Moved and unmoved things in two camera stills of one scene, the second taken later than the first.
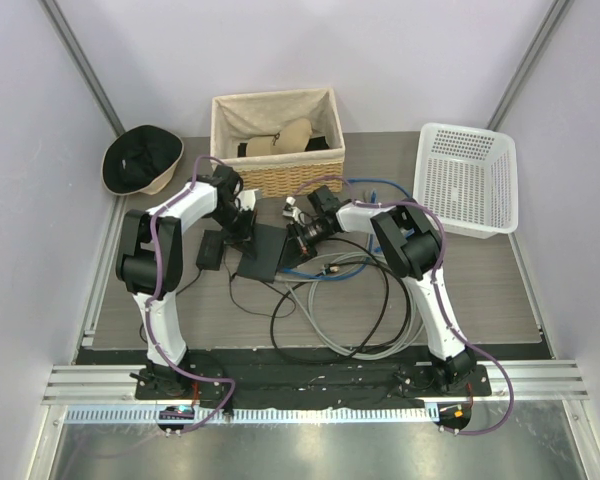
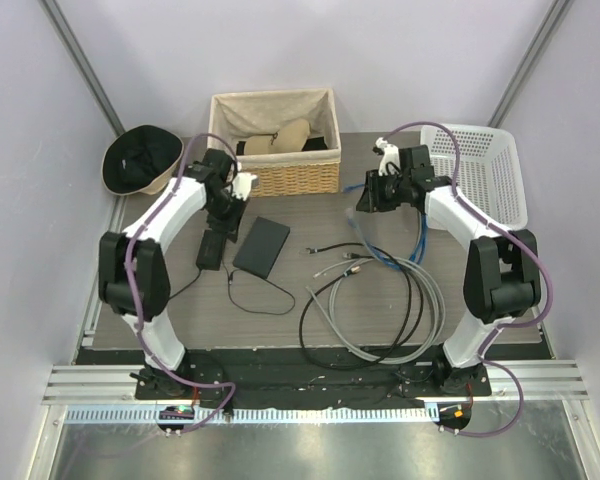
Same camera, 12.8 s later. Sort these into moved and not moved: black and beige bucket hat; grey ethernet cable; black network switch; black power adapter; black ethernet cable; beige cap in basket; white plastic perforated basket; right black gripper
Moved: right black gripper; grey ethernet cable; black ethernet cable
Not moved: beige cap in basket; black network switch; black and beige bucket hat; white plastic perforated basket; black power adapter
